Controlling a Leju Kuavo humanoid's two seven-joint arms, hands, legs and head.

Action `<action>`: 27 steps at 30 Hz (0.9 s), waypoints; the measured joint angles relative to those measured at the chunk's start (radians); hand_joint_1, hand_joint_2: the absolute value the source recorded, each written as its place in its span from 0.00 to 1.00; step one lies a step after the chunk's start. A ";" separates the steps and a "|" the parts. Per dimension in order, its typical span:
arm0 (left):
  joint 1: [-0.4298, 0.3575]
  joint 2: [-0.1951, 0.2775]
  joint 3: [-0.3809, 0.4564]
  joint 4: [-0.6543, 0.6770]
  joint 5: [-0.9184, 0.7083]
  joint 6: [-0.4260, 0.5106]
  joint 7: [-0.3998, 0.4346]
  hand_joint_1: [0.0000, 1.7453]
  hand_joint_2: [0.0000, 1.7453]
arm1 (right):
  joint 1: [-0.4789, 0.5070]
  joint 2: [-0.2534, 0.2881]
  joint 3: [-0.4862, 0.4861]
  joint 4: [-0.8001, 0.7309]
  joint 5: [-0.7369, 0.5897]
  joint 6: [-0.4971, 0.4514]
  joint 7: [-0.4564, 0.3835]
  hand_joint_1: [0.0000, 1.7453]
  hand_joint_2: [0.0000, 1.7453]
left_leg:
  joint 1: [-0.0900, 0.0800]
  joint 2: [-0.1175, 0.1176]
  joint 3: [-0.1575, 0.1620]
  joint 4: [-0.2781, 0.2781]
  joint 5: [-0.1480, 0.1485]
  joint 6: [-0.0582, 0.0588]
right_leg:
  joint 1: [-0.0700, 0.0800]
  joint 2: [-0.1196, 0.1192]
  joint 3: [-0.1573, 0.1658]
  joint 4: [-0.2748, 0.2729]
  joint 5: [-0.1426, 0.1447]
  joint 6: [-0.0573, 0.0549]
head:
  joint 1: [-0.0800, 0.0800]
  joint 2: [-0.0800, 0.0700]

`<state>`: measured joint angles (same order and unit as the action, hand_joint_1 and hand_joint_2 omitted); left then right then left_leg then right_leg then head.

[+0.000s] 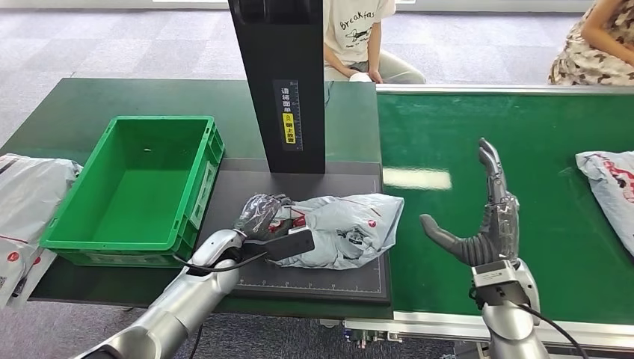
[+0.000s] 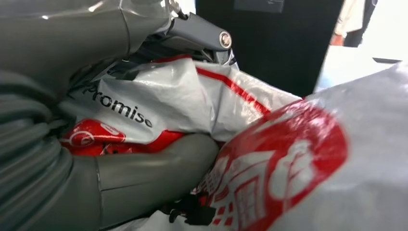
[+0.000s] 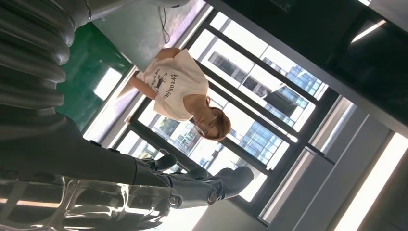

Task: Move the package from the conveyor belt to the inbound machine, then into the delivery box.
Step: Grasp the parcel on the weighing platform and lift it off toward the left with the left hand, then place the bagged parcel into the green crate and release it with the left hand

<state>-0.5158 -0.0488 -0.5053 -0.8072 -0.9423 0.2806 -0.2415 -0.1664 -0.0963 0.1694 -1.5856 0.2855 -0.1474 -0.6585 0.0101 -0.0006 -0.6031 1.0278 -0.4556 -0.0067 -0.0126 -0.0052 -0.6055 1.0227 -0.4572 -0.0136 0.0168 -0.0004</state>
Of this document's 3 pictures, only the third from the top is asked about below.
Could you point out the person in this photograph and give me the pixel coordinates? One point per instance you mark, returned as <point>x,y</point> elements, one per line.
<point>175,86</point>

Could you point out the green conveyor belt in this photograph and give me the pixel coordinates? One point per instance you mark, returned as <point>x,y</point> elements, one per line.
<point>86,57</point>

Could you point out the ceiling light strip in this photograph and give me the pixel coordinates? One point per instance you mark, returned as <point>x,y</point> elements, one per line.
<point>373,185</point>

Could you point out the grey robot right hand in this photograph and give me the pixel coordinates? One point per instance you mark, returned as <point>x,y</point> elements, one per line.
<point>79,165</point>

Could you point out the black window frame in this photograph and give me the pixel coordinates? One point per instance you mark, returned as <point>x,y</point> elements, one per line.
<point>296,156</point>

